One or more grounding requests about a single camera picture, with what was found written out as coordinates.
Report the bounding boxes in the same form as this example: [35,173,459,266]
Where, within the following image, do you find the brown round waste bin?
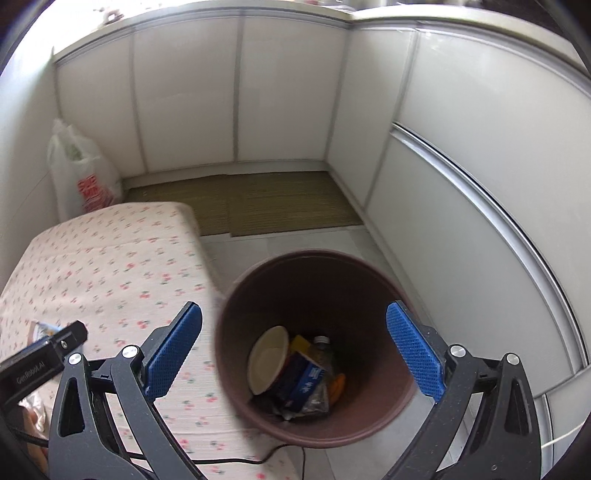
[215,249,421,449]

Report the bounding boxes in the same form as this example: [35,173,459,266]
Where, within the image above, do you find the white kitchen cabinets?
[53,9,591,462]

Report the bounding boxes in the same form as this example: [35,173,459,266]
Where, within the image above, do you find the woven green floor mat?
[124,173,232,236]
[228,171,365,238]

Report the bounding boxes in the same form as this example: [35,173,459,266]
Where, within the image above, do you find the white paper bowl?
[248,325,290,396]

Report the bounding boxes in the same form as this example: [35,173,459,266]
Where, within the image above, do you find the white kitchen countertop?
[53,0,591,63]

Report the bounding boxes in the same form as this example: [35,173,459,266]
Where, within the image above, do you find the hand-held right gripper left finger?
[47,301,208,480]

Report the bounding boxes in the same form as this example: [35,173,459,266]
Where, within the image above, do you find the black cable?
[124,443,308,480]

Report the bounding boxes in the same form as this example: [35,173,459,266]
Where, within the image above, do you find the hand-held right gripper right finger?
[385,300,542,480]

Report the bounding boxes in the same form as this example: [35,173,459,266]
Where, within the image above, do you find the white plastic shopping bag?
[47,119,123,220]

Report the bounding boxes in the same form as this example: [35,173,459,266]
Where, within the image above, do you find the floral cherry print tablecloth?
[0,202,296,480]

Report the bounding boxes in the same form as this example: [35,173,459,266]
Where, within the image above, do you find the light blue snack packet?
[30,320,68,342]

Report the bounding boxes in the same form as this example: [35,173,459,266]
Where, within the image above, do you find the dark blue cardboard box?
[274,351,326,409]

